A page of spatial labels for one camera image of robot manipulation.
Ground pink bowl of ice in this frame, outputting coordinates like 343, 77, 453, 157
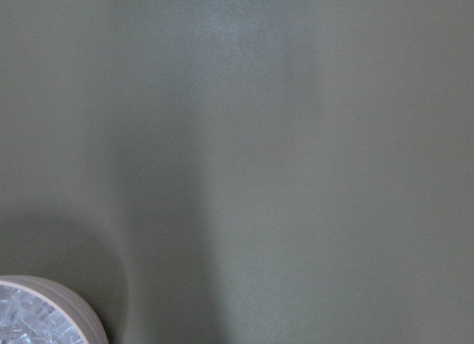
1, 275, 109, 344

